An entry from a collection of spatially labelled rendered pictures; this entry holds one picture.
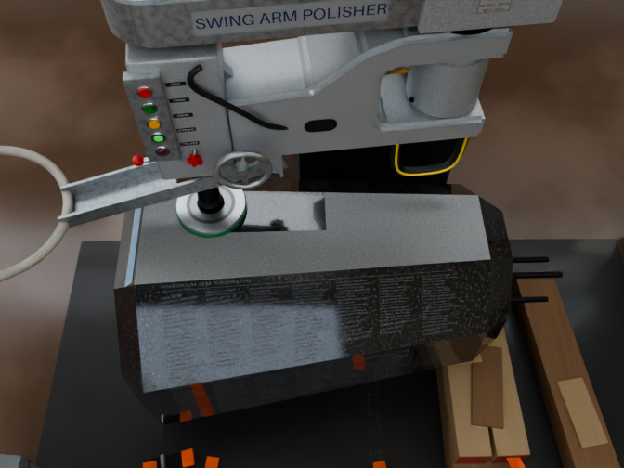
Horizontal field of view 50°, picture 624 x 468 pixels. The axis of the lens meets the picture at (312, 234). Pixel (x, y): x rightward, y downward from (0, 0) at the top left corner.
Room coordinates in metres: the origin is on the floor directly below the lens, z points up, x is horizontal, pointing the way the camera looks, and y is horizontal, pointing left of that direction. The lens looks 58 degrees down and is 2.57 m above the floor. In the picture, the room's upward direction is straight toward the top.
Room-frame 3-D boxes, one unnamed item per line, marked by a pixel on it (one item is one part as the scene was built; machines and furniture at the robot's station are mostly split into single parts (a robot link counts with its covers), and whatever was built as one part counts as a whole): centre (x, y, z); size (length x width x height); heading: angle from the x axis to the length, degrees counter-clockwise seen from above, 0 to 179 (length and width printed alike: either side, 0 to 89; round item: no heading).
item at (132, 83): (1.06, 0.37, 1.39); 0.08 x 0.03 x 0.28; 97
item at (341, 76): (1.21, -0.08, 1.32); 0.74 x 0.23 x 0.49; 97
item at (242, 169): (1.07, 0.18, 1.22); 0.15 x 0.10 x 0.15; 97
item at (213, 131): (1.19, 0.23, 1.34); 0.36 x 0.22 x 0.45; 97
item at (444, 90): (1.26, -0.34, 1.36); 0.19 x 0.19 x 0.20
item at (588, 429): (0.75, -0.99, 0.13); 0.25 x 0.10 x 0.01; 10
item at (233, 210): (1.18, 0.31, 0.86); 0.21 x 0.21 x 0.01
